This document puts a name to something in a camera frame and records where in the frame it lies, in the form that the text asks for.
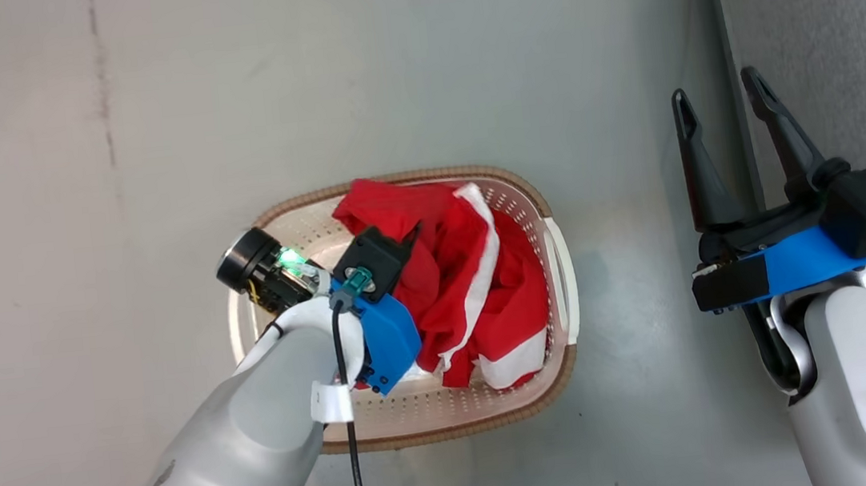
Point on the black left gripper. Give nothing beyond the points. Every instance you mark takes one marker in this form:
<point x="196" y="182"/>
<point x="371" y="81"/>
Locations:
<point x="263" y="269"/>

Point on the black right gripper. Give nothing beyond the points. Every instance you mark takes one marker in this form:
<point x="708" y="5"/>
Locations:
<point x="762" y="232"/>

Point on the red white basketball shorts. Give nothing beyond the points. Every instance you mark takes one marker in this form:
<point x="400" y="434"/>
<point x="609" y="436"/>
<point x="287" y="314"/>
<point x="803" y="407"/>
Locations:
<point x="452" y="273"/>

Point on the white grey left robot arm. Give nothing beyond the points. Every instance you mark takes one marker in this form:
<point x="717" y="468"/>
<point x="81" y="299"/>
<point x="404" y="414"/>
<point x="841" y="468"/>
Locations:
<point x="246" y="456"/>

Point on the woven rim plastic laundry basket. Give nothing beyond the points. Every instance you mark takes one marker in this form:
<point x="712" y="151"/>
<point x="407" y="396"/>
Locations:
<point x="419" y="415"/>

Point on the right wrist camera blue mount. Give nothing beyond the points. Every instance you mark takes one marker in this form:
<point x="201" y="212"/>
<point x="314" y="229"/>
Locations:
<point x="805" y="259"/>

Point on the wrist camera blue mount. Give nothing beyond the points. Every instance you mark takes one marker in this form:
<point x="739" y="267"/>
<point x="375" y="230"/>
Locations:
<point x="805" y="259"/>
<point x="390" y="336"/>

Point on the left wrist camera blue mount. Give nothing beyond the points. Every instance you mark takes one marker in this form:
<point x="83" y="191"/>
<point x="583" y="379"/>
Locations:
<point x="390" y="336"/>

